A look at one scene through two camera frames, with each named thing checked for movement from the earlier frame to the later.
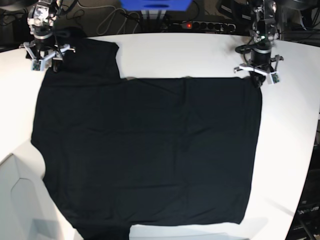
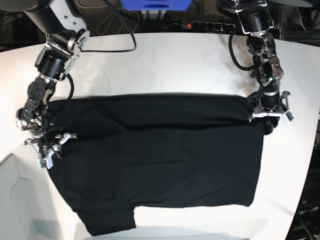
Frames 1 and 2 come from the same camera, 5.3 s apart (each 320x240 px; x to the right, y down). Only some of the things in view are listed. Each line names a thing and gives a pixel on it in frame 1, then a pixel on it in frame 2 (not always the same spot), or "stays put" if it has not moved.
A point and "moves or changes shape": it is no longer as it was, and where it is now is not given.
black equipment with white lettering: x=306 y=224 stays put
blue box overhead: x=155 y=5 stays put
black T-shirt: x=121 y=152 moves or changes shape
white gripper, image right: x=258 y=79 to x=287 y=117
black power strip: x=208 y=26 stays put
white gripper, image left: x=37 y=64 to x=59 y=153
